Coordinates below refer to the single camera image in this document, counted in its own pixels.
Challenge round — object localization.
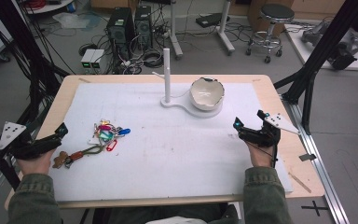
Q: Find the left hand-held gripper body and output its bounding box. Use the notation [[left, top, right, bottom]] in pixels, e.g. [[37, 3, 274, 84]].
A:
[[0, 121, 63, 161]]

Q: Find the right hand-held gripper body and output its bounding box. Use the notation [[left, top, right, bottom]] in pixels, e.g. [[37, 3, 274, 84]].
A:
[[239, 113, 301, 148]]

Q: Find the keyring with colourful key tags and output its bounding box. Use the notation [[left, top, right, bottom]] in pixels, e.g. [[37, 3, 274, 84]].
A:
[[51, 119, 131, 171]]

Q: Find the white key stand with peg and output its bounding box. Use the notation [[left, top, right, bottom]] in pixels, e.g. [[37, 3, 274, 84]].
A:
[[151, 48, 224, 119]]

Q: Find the person's left hand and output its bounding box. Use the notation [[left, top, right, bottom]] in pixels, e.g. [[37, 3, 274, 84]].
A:
[[16, 148, 57, 176]]

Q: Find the person's right hand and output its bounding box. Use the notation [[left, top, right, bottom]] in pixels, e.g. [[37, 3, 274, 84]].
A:
[[245, 140, 276, 169]]

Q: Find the white cracked-edge bowl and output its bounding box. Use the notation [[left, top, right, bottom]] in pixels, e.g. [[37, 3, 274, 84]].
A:
[[188, 77, 226, 112]]

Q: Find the grey tape piece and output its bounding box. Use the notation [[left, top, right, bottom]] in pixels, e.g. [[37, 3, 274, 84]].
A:
[[298, 153, 318, 162]]

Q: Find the thin wooden stick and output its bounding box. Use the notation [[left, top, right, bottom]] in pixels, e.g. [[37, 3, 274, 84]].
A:
[[288, 172, 312, 194]]

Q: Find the white platform board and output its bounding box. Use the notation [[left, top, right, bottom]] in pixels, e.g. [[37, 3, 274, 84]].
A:
[[283, 21, 358, 73]]

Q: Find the white power supply box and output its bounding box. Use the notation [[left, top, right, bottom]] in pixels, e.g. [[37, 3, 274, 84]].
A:
[[89, 49, 106, 70], [80, 49, 97, 70]]

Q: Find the white foam mat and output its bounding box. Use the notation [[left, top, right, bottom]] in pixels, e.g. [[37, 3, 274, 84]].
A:
[[48, 81, 294, 203]]

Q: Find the white desk leg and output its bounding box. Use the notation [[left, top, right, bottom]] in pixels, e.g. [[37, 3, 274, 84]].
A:
[[216, 0, 236, 57], [168, 0, 184, 61]]

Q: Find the round black stool on castors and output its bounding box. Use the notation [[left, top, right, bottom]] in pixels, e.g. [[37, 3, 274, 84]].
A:
[[245, 3, 296, 64]]

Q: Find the grey machine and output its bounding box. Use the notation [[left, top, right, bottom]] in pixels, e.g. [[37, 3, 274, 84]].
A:
[[300, 21, 358, 71]]

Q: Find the flat black device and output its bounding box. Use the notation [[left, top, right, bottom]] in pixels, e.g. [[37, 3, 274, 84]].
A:
[[195, 12, 231, 29]]

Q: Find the clear plastic sheet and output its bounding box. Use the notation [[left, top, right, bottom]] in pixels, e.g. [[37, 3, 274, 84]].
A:
[[52, 11, 91, 31]]

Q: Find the large black computer tower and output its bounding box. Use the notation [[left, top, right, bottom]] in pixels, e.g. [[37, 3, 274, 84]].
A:
[[106, 7, 135, 61]]

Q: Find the round white table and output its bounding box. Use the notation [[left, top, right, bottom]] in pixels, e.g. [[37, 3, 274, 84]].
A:
[[23, 0, 76, 15]]

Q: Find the small black computer tower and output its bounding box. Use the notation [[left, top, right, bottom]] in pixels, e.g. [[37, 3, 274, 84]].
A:
[[133, 5, 154, 50]]

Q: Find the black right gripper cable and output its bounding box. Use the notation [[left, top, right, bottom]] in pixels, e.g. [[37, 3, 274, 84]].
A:
[[255, 141, 280, 169]]

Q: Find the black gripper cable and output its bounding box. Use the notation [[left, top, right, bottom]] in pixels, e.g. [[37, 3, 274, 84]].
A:
[[255, 141, 280, 169], [0, 135, 21, 191]]

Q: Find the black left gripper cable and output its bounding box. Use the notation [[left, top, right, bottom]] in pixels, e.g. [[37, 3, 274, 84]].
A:
[[0, 135, 21, 191]]

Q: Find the long aluminium rail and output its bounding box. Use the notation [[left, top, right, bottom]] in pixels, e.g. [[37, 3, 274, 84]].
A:
[[281, 92, 351, 224]]

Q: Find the black metal frame strut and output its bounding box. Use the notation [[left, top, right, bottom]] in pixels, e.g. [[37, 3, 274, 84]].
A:
[[273, 0, 358, 135]]

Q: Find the black metal frame with cables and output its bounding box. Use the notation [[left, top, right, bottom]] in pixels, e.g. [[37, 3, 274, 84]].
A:
[[0, 0, 71, 188]]

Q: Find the coiled black cable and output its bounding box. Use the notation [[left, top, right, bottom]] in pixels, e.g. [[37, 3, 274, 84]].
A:
[[142, 49, 165, 69]]

